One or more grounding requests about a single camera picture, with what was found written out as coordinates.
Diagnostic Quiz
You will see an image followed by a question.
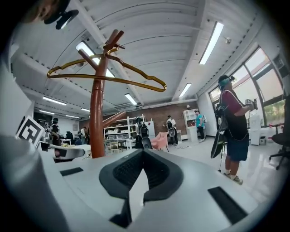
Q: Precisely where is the black head-mounted camera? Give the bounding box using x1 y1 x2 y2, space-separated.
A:
43 0 79 30

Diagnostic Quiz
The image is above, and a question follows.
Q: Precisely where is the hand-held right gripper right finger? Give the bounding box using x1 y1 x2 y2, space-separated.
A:
132 149 260 232

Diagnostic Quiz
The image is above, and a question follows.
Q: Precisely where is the orange wooden coat stand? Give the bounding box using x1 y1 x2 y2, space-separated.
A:
77 29 127 159

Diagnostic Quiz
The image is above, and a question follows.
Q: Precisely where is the large window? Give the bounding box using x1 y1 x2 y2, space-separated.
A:
208 46 288 135

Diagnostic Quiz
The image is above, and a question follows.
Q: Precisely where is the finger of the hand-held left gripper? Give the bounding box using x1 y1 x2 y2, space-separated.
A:
54 145 92 163

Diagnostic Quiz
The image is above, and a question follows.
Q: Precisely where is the white water dispenser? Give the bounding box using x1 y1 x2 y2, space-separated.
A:
250 114 261 146

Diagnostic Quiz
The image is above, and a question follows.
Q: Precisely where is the white open shelf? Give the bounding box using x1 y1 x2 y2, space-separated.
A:
103 115 146 140

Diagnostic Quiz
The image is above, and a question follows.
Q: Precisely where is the ceiling light strip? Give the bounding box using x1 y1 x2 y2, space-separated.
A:
42 96 68 106
198 21 224 66
75 41 116 78
124 93 138 106
179 82 193 98

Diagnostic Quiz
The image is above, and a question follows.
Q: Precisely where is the gold wire hanger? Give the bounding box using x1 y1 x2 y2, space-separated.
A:
46 47 168 93

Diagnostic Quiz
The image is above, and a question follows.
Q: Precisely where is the white tall cabinet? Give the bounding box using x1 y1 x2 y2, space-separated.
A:
182 108 199 143

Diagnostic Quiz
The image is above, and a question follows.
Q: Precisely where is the black oval bag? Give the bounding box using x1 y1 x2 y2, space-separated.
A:
210 130 228 159

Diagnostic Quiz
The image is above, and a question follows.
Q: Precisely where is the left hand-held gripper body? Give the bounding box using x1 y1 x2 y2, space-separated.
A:
15 115 55 163

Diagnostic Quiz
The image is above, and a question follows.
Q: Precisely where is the person's head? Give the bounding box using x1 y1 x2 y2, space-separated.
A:
28 0 60 24

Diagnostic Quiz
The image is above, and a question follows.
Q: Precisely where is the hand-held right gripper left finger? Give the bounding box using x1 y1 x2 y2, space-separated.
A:
42 149 145 232

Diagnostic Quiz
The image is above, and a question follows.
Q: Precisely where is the black office chair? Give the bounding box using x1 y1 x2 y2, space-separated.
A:
269 132 290 171

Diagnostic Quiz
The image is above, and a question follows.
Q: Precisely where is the pink armchair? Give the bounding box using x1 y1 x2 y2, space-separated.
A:
150 131 170 152

